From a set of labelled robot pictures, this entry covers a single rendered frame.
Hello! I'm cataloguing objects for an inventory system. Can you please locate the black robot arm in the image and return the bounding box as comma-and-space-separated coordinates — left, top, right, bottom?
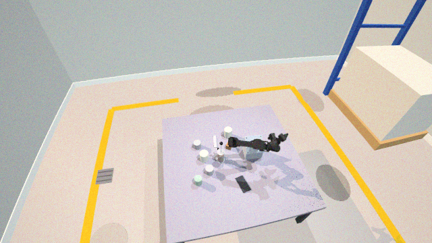
227, 133, 280, 152

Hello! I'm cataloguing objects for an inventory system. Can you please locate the black flat bar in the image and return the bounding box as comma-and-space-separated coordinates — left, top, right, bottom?
236, 175, 251, 193

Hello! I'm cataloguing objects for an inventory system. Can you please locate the glass french press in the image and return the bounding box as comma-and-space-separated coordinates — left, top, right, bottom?
217, 147, 225, 164

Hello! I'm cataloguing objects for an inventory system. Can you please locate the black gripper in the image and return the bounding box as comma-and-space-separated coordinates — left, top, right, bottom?
271, 134, 288, 144

